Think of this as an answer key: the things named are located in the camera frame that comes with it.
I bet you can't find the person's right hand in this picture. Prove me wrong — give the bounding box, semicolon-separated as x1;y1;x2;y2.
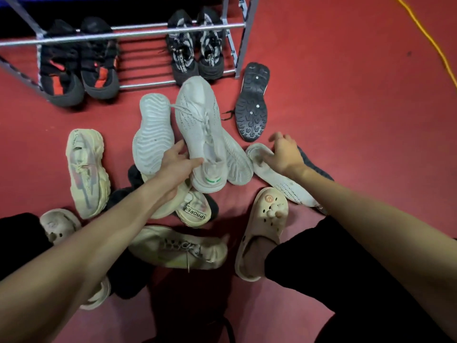
262;131;309;181

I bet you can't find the person's left hand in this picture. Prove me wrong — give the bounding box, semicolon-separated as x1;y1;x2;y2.
151;140;204;208

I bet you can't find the white ribbed sole sneaker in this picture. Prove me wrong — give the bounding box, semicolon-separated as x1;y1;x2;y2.
132;92;176;175
245;142;328;215

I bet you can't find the beige pink chunky sneaker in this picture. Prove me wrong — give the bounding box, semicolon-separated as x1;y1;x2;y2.
175;190;214;229
66;129;111;220

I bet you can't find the white sneaker green stripe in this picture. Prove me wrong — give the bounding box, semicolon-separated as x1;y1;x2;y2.
221;130;254;186
174;75;229;194

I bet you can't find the black white knit sneaker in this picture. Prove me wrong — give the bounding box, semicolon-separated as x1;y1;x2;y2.
166;10;200;86
196;6;226;81

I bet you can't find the black red high-top shoe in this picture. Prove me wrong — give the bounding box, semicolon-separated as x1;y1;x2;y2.
79;16;120;101
38;19;85;108

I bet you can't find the grey metal shoe rack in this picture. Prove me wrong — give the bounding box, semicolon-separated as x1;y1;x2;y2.
0;0;260;101

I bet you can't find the person's left forearm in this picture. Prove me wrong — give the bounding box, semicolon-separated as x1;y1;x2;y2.
0;178;179;343

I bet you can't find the person's right forearm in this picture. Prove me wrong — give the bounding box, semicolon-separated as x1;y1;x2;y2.
292;166;457;333

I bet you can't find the person's right leg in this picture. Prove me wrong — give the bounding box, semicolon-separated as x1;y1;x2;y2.
264;216;457;343

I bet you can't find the person's leg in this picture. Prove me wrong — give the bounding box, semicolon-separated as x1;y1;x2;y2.
264;216;457;343
0;213;54;282

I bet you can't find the person's left leg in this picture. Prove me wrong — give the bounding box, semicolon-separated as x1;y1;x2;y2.
0;213;54;282

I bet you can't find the beige clog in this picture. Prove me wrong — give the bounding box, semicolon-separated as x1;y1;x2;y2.
235;187;289;282
39;209;111;311

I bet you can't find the yellow cable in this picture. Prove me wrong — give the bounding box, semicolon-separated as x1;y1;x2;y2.
392;0;457;90

